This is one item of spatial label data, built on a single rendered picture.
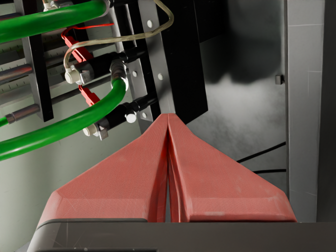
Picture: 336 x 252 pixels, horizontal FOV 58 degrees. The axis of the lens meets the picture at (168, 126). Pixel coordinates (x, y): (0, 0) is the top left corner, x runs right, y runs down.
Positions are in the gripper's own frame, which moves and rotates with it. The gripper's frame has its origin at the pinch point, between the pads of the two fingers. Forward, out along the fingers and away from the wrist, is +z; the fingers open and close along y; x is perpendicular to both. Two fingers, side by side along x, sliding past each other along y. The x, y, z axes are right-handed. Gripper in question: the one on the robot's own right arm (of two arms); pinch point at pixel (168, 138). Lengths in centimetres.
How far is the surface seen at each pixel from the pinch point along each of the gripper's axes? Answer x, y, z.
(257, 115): 23.6, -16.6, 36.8
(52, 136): 6.6, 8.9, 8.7
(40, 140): 6.7, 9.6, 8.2
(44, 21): -1.0, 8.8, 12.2
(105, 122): 17.6, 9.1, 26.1
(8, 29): -0.9, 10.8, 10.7
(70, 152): 41, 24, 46
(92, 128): 18.0, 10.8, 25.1
